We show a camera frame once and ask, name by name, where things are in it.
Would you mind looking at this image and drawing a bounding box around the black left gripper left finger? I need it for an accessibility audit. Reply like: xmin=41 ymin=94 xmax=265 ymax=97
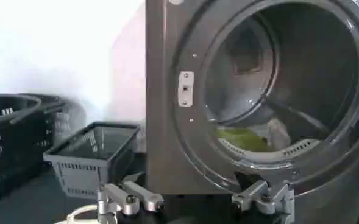
xmin=96 ymin=172 xmax=165 ymax=224

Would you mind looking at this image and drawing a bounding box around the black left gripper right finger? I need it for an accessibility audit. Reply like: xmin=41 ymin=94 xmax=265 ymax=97
xmin=231 ymin=171 xmax=296 ymax=224

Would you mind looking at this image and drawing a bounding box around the white curved plastic rim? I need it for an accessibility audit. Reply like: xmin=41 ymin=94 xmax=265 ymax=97
xmin=54 ymin=203 xmax=99 ymax=224

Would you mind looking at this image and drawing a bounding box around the grey slotted plastic basket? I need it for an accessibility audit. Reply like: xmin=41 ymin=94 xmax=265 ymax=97
xmin=42 ymin=121 xmax=141 ymax=200

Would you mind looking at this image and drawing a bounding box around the green garment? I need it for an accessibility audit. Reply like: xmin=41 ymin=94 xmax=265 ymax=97
xmin=213 ymin=127 xmax=274 ymax=153

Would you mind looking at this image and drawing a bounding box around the pale grey garment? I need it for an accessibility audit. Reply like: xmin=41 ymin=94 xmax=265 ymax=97
xmin=265 ymin=117 xmax=292 ymax=150

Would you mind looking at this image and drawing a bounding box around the grey dryer with round opening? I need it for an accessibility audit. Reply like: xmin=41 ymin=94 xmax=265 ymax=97
xmin=145 ymin=0 xmax=359 ymax=224

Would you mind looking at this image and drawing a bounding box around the black slotted plastic basket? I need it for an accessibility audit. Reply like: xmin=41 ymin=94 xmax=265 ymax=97
xmin=16 ymin=92 xmax=66 ymax=150
xmin=0 ymin=93 xmax=51 ymax=202

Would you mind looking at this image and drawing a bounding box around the white door latch plate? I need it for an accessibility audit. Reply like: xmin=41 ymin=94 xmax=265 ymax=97
xmin=177 ymin=70 xmax=196 ymax=108

